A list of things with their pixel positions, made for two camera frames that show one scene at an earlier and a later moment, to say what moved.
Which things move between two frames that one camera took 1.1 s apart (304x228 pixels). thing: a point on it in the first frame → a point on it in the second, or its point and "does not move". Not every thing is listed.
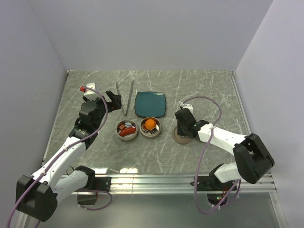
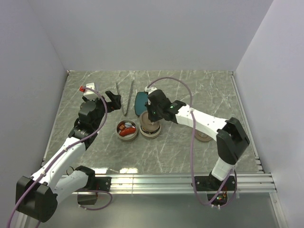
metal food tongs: x=125 y=113 does not move
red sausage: x=127 y=131 does not move
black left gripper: x=115 y=103 does not move
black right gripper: x=179 y=131 → x=149 y=105
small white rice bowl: x=128 y=125 does not move
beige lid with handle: x=180 y=139 → x=147 y=125
